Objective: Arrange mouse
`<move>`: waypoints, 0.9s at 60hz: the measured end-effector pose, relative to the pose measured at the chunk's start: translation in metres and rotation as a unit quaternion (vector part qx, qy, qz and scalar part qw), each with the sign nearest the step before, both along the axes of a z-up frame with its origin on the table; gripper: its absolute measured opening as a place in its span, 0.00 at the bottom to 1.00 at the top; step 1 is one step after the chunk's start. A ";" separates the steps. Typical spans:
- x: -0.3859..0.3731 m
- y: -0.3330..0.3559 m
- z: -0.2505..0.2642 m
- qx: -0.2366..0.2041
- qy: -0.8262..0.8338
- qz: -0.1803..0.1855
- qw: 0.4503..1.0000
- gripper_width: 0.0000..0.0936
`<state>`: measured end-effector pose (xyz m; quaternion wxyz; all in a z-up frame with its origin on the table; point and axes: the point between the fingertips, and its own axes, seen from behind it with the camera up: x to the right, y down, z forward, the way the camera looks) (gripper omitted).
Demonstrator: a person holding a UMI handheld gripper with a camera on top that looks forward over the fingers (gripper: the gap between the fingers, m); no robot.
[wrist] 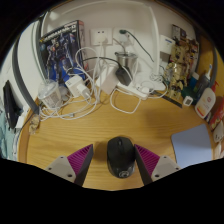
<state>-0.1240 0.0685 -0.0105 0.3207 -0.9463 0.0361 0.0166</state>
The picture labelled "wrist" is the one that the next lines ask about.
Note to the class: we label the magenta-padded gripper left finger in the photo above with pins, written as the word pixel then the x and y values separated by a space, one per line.
pixel 63 166

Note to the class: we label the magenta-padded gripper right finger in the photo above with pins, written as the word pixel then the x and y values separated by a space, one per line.
pixel 163 166

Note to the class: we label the black computer mouse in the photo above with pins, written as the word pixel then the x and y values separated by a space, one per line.
pixel 121 156

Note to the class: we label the light blue mouse pad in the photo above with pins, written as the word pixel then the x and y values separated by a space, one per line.
pixel 191 145

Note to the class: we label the blue checked bedding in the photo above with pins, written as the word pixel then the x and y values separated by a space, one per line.
pixel 5 140

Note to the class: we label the black ruler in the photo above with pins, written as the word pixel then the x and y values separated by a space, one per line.
pixel 170 99

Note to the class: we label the clear plastic cup with lid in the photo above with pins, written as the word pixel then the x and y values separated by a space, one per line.
pixel 50 95

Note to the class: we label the white lotion bottle red cap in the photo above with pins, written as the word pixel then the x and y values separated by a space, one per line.
pixel 205 103

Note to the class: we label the dark green round tin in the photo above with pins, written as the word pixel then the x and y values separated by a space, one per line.
pixel 188 91

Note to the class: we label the white power strip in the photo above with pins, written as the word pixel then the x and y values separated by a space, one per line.
pixel 135 90

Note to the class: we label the black hanging bag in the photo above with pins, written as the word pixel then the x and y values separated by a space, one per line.
pixel 10 105

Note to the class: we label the small white charger block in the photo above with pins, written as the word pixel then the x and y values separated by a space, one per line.
pixel 75 85

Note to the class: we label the clear bottle with white nozzle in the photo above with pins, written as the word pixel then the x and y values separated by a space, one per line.
pixel 203 81

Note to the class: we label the large white power adapter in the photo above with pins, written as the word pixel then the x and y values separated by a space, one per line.
pixel 109 80

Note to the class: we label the black power adapter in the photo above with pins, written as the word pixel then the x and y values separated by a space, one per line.
pixel 124 76

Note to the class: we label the blue robot model kit box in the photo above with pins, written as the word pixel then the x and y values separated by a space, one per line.
pixel 61 55

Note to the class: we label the stainless steel cup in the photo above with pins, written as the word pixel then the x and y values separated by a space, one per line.
pixel 126 60

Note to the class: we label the printed figure box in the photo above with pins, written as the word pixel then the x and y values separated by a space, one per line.
pixel 185 38

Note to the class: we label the grey metal frame post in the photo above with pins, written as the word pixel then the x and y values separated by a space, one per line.
pixel 20 83

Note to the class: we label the white wall box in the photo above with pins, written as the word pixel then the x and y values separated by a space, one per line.
pixel 166 44

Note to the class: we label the white wall outlet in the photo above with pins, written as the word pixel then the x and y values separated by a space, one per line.
pixel 124 37
pixel 101 36

